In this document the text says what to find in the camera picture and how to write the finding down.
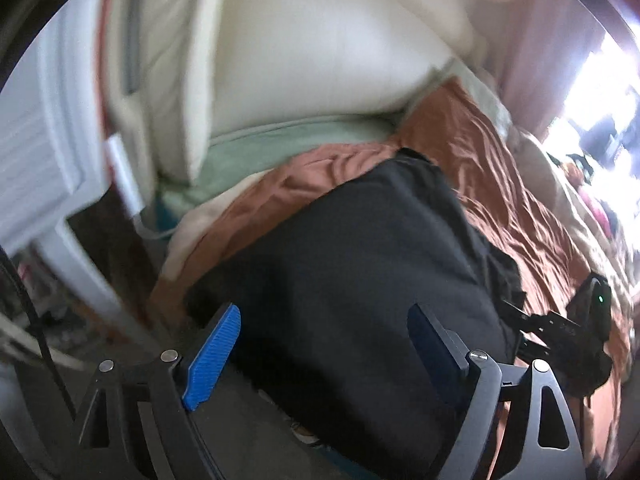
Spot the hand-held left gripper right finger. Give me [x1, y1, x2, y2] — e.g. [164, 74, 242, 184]
[407, 304, 587, 480]

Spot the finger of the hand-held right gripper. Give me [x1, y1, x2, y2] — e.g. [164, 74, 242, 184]
[500, 300, 582, 342]
[516, 339, 566, 367]

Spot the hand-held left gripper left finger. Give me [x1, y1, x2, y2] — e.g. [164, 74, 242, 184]
[70, 302, 242, 480]

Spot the black shirt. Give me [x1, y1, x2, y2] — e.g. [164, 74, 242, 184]
[185, 147, 526, 480]

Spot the beige blanket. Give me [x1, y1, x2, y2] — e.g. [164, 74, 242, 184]
[515, 130, 640, 281]

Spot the cream under sheet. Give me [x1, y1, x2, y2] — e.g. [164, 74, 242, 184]
[160, 175, 281, 281]

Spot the dark plush toy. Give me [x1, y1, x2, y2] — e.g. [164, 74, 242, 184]
[547, 150, 601, 186]

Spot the orange bed sheet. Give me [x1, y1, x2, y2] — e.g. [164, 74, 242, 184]
[150, 77, 633, 480]

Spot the pale green pillow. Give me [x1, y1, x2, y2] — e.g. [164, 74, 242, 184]
[157, 60, 511, 218]

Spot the pink curtain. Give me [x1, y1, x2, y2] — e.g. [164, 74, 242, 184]
[500, 0, 608, 136]

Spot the white pillow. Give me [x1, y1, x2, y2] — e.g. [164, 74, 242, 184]
[107, 0, 483, 183]

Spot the black cable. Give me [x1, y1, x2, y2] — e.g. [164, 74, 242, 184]
[0, 250, 78, 421]

